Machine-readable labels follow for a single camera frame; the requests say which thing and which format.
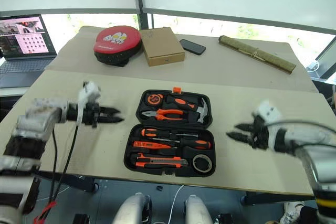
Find orange black tape measure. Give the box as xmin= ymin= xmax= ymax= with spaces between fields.
xmin=146 ymin=93 xmax=165 ymax=106

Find black electrical tape roll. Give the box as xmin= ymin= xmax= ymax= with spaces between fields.
xmin=192 ymin=153 xmax=214 ymax=174

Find orange black utility knife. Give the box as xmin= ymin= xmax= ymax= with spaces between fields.
xmin=134 ymin=152 xmax=189 ymax=169

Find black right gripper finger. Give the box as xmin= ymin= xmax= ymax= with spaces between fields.
xmin=226 ymin=131 xmax=254 ymax=146
xmin=233 ymin=122 xmax=256 ymax=134

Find dark table frame bar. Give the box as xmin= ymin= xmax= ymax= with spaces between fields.
xmin=240 ymin=191 xmax=316 ymax=207
xmin=38 ymin=170 xmax=98 ymax=194

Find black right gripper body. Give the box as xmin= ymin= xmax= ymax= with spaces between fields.
xmin=248 ymin=116 xmax=270 ymax=151

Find silver rounded robot knee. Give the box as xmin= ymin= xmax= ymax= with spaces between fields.
xmin=184 ymin=194 xmax=214 ymax=224
xmin=112 ymin=192 xmax=153 ymax=224

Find white shoe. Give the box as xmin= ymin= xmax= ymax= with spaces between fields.
xmin=279 ymin=201 xmax=306 ymax=224

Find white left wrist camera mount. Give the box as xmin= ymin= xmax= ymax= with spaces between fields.
xmin=77 ymin=81 xmax=102 ymax=126

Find phillips screwdriver orange black handle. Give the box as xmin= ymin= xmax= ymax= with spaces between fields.
xmin=151 ymin=137 xmax=212 ymax=151

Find open laptop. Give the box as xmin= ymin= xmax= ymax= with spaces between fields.
xmin=0 ymin=14 xmax=58 ymax=89

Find orange voltage tester pen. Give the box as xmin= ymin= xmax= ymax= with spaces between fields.
xmin=133 ymin=140 xmax=178 ymax=150

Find red round boxing pad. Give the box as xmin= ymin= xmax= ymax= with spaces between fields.
xmin=93 ymin=25 xmax=143 ymax=68

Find black smartphone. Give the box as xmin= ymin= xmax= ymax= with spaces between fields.
xmin=178 ymin=38 xmax=207 ymax=56

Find white charger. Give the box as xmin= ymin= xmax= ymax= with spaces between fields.
xmin=306 ymin=59 xmax=320 ymax=72

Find flathead screwdriver orange black handle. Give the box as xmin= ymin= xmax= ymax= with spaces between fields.
xmin=140 ymin=127 xmax=199 ymax=139

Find dark window frame post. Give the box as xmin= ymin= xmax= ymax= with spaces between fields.
xmin=130 ymin=0 xmax=155 ymax=30

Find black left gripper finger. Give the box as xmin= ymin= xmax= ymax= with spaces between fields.
xmin=98 ymin=115 xmax=125 ymax=125
xmin=99 ymin=106 xmax=122 ymax=116

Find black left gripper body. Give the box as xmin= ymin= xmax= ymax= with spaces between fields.
xmin=82 ymin=103 xmax=103 ymax=129

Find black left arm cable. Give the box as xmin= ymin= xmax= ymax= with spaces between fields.
xmin=33 ymin=123 xmax=80 ymax=223

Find white floor cable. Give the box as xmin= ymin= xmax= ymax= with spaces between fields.
xmin=169 ymin=184 xmax=185 ymax=224

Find claw hammer orange black handle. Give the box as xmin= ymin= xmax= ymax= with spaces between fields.
xmin=165 ymin=94 xmax=210 ymax=124

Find orange handled pliers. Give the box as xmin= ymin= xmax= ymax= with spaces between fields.
xmin=141 ymin=108 xmax=185 ymax=122

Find black tool case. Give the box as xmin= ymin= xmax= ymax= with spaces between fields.
xmin=123 ymin=87 xmax=217 ymax=178

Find rolled bamboo mat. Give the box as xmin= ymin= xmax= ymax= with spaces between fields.
xmin=218 ymin=35 xmax=298 ymax=75

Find brown cardboard box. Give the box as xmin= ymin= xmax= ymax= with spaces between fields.
xmin=139 ymin=26 xmax=186 ymax=67

